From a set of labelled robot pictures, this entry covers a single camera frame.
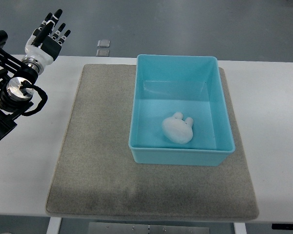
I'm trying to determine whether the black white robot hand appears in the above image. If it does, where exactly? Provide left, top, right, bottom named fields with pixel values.
left=22, top=9, right=71, bottom=67

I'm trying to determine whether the white bunny toy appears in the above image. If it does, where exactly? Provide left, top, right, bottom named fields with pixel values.
left=162, top=112, right=194, bottom=144

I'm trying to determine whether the blue plastic box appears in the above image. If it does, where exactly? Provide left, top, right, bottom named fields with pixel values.
left=128, top=55, right=235, bottom=166

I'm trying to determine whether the lower floor socket plate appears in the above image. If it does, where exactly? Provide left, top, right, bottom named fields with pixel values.
left=96, top=49, right=110, bottom=57

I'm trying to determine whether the floor socket plate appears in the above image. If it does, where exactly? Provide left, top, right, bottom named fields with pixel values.
left=96, top=49, right=110, bottom=57
left=97, top=39, right=110, bottom=48

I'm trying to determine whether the upper floor socket plate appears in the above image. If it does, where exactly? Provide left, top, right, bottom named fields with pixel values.
left=97, top=39, right=110, bottom=48

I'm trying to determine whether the grey felt mat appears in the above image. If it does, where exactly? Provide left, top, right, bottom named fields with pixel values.
left=46, top=64, right=259, bottom=222

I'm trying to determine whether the white left table leg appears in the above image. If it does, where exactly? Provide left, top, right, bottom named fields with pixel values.
left=46, top=217, right=62, bottom=234

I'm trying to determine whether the white table leg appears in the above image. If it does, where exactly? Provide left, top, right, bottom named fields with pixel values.
left=46, top=217, right=62, bottom=234
left=233, top=222, right=247, bottom=234

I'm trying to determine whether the white right table leg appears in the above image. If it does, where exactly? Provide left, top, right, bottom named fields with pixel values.
left=233, top=222, right=247, bottom=234

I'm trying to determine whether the black table control panel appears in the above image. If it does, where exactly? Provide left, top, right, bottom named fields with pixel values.
left=272, top=223, right=293, bottom=231

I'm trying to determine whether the metal table base plate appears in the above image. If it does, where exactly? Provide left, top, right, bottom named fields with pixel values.
left=87, top=222, right=210, bottom=234

